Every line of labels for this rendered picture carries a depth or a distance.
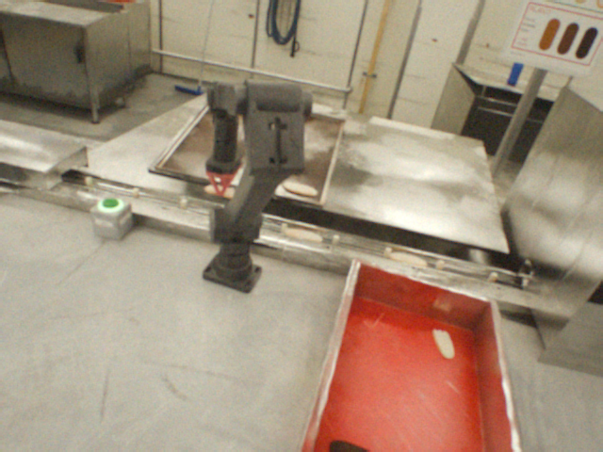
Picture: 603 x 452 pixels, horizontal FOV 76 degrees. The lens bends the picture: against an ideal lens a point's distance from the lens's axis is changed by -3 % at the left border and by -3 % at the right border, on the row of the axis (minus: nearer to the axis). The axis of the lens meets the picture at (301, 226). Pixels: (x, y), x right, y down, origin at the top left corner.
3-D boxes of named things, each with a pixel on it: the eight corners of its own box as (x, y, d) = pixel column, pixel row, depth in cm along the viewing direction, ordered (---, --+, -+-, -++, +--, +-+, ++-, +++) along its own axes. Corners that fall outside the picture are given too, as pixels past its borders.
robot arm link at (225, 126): (216, 117, 89) (241, 118, 91) (212, 105, 94) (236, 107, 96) (215, 145, 93) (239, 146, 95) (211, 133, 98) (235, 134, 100)
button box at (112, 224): (92, 246, 99) (86, 209, 93) (109, 229, 106) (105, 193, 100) (122, 253, 99) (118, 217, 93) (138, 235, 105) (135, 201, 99)
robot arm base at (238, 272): (200, 278, 92) (249, 294, 90) (201, 250, 87) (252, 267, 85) (217, 256, 99) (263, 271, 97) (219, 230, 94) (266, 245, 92)
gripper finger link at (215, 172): (203, 197, 101) (204, 163, 95) (214, 184, 107) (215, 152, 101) (229, 202, 100) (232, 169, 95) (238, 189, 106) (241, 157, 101)
